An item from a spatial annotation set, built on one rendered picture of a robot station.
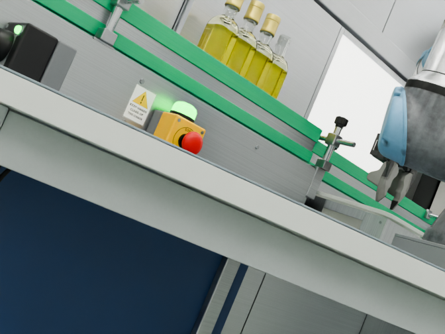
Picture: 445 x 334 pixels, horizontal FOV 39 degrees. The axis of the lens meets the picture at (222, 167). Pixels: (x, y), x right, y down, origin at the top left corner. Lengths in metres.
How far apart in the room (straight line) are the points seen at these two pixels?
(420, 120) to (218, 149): 0.38
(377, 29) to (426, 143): 0.95
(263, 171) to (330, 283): 0.46
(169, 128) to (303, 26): 0.75
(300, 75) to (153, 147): 1.03
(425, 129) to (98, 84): 0.52
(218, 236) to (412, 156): 0.38
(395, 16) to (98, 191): 1.45
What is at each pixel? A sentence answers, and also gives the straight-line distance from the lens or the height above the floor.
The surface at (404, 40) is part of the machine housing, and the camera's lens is 2.08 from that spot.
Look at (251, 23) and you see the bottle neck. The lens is 1.38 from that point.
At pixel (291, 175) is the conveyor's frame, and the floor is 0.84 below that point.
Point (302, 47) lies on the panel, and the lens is 1.69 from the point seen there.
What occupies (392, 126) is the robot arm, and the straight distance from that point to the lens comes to 1.01.
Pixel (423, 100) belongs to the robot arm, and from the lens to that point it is 1.02.
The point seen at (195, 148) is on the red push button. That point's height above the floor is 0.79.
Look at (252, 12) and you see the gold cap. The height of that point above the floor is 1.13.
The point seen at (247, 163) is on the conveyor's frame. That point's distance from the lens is 1.23.
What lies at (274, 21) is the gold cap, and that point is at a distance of 1.43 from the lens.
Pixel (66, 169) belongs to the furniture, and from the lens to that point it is 0.73.
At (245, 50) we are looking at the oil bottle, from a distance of 1.36.
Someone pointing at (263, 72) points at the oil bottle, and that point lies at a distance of 1.40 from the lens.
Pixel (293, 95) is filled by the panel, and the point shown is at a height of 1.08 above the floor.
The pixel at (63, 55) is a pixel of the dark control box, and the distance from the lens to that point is 0.91.
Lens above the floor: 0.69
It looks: 5 degrees up
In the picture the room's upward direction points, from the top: 23 degrees clockwise
